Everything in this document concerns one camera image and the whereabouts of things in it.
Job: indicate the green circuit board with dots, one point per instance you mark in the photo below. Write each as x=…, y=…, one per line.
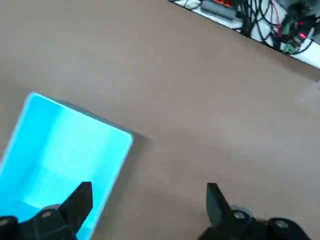
x=291, y=46

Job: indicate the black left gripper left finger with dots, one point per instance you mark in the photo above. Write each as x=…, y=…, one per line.
x=62, y=217

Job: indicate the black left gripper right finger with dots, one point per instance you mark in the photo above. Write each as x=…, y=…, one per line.
x=225, y=222

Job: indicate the blue plastic tray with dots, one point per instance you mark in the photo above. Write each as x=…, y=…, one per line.
x=50, y=140

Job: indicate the grey power strip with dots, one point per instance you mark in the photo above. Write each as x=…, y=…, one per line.
x=220, y=10

